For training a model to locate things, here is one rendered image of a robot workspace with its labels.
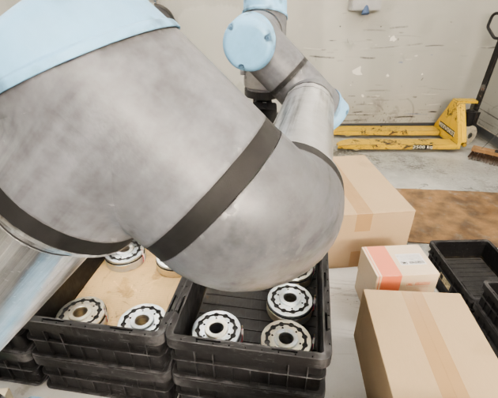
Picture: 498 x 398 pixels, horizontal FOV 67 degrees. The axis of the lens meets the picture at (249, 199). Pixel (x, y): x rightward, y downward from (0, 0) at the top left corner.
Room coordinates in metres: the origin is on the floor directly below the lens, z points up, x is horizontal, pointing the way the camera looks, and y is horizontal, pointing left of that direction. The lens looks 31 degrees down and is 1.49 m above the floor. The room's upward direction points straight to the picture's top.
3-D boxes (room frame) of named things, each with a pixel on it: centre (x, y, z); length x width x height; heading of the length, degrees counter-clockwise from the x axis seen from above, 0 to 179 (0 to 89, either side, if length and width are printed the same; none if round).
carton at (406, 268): (0.76, -0.39, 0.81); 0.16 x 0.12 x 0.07; 94
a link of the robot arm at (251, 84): (0.71, -0.02, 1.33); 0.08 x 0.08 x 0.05
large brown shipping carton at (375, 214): (1.11, -0.32, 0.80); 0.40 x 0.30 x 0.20; 7
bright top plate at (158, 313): (0.55, 0.22, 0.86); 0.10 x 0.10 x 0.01
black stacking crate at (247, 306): (0.62, -0.02, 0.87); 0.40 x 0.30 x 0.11; 171
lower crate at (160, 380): (0.67, 0.27, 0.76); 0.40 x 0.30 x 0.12; 171
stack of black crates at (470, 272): (1.29, -1.04, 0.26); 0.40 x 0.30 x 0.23; 2
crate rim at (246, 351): (0.62, -0.02, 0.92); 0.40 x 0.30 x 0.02; 171
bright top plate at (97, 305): (0.57, 0.36, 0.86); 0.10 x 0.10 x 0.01
